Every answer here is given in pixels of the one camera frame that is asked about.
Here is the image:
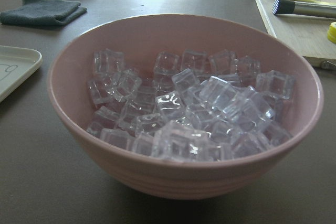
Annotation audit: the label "clear ice cubes pile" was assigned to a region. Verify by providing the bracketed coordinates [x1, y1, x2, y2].
[87, 49, 296, 162]

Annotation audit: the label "pink bowl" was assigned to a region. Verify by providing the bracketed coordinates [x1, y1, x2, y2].
[48, 14, 324, 200]

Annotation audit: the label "steel muddler black tip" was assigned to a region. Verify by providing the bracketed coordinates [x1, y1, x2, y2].
[272, 0, 335, 18]

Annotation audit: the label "bamboo cutting board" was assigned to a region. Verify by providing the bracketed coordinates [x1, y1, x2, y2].
[255, 0, 335, 67]

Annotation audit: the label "cream serving tray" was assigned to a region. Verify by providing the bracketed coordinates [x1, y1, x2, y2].
[1, 46, 43, 102]

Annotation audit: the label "grey folded cloth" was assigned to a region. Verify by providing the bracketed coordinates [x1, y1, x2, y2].
[1, 0, 87, 26]

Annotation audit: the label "yellow lemon half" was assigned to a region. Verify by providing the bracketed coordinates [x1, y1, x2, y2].
[327, 22, 336, 44]

